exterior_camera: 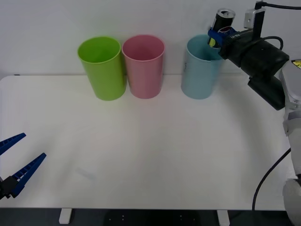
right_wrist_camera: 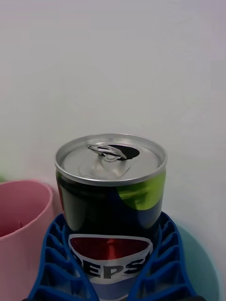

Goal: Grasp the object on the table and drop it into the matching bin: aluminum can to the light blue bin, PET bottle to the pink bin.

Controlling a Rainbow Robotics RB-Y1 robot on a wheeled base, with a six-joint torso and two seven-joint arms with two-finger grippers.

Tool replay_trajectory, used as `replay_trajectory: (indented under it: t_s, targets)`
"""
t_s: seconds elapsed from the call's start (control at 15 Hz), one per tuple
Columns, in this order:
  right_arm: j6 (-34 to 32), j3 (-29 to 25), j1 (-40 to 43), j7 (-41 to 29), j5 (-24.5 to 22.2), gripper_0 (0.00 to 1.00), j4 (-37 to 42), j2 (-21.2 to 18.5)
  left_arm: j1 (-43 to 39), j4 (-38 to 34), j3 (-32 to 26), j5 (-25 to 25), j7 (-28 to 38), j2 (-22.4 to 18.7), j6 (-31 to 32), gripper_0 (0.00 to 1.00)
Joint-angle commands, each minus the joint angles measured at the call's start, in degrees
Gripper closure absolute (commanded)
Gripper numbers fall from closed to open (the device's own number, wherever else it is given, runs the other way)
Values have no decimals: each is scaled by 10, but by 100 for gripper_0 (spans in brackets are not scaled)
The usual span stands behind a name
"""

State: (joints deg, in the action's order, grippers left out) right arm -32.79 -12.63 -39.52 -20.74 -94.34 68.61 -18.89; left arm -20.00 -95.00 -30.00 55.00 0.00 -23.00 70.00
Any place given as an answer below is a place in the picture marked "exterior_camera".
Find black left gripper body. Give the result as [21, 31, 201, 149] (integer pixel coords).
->
[0, 179, 11, 201]

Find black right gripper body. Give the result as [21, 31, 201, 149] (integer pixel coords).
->
[218, 27, 257, 63]

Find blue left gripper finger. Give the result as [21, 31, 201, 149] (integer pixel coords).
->
[4, 153, 47, 199]
[0, 132, 26, 156]

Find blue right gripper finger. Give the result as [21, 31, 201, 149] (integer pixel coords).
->
[207, 26, 237, 48]

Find black drink can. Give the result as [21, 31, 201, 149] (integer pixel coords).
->
[206, 8, 236, 48]

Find pale blue plastic bin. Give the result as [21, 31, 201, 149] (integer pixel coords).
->
[180, 34, 227, 100]

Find white table leg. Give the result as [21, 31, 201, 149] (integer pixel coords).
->
[216, 209, 230, 226]
[58, 209, 72, 225]

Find pink plastic bin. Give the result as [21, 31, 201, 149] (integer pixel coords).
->
[121, 34, 166, 100]

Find green plastic bin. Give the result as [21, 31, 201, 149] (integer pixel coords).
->
[77, 36, 127, 102]

